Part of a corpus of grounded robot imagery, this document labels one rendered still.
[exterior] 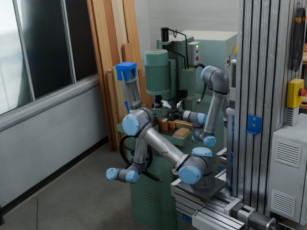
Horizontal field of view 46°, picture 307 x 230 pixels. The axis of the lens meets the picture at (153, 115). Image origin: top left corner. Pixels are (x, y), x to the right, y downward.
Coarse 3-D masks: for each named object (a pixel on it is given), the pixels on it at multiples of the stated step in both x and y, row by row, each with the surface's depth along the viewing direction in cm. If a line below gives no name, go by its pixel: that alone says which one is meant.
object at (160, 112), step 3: (162, 105) 281; (153, 108) 277; (159, 108) 276; (162, 108) 276; (165, 108) 280; (153, 111) 276; (156, 111) 274; (159, 111) 273; (162, 111) 276; (165, 111) 281; (156, 114) 275; (159, 114) 274; (162, 114) 277; (165, 114) 281; (159, 117) 275
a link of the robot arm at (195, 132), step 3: (192, 126) 241; (201, 126) 239; (192, 129) 242; (195, 129) 240; (198, 129) 239; (201, 129) 239; (192, 132) 243; (195, 132) 240; (198, 132) 237; (192, 135) 244; (195, 135) 240; (192, 138) 245; (195, 138) 242
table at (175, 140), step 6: (120, 126) 284; (162, 132) 267; (168, 132) 266; (174, 132) 266; (132, 138) 268; (168, 138) 262; (174, 138) 259; (180, 138) 256; (186, 138) 259; (174, 144) 261; (180, 144) 258
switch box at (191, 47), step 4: (188, 44) 276; (192, 44) 274; (196, 44) 277; (188, 48) 277; (192, 48) 275; (188, 52) 278; (192, 52) 276; (188, 56) 279; (192, 56) 277; (196, 56) 280; (188, 60) 281; (192, 60) 279; (196, 60) 282; (192, 64) 280
